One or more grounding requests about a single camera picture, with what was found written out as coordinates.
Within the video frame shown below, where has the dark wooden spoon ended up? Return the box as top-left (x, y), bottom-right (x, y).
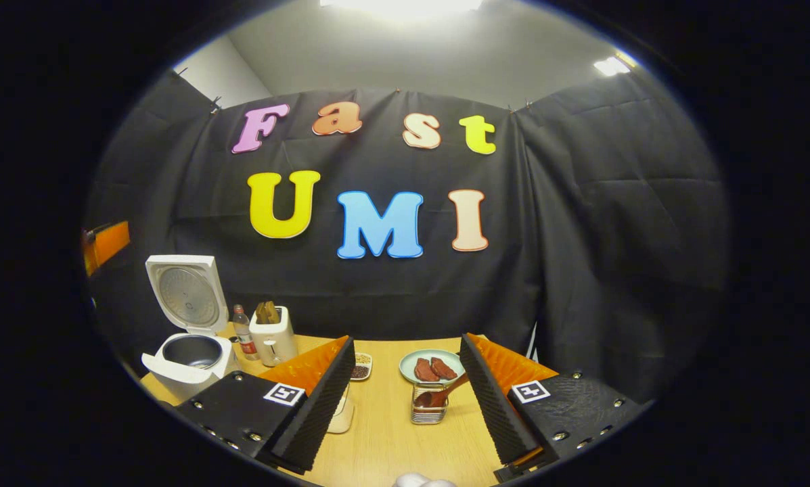
top-left (413, 372), bottom-right (470, 409)

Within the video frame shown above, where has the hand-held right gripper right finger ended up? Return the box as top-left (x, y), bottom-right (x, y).
top-left (459, 331), bottom-right (656, 482)

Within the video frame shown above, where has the clear water bottle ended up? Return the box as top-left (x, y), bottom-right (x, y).
top-left (233, 304), bottom-right (260, 361)

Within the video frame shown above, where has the cream toaster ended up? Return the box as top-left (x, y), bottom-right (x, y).
top-left (249, 306), bottom-right (298, 368)

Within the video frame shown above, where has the white rice cooker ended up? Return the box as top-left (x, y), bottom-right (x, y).
top-left (141, 254), bottom-right (242, 402)

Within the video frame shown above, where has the light green plate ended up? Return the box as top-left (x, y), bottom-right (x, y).
top-left (399, 349), bottom-right (466, 386)

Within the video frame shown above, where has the clear container of rice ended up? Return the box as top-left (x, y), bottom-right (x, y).
top-left (327, 386), bottom-right (355, 434)

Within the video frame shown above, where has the large ceiling light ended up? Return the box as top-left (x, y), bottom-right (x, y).
top-left (320, 0), bottom-right (483, 18)

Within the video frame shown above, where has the clear chopstick holder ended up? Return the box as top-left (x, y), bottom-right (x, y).
top-left (411, 382), bottom-right (450, 425)

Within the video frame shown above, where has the small ceiling light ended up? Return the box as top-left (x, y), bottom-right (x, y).
top-left (593, 53), bottom-right (639, 77)

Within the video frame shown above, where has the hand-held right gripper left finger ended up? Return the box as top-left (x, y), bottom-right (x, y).
top-left (173, 335), bottom-right (357, 474)

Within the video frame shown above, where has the black backdrop cloth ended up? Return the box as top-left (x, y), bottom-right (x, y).
top-left (83, 68), bottom-right (729, 407)

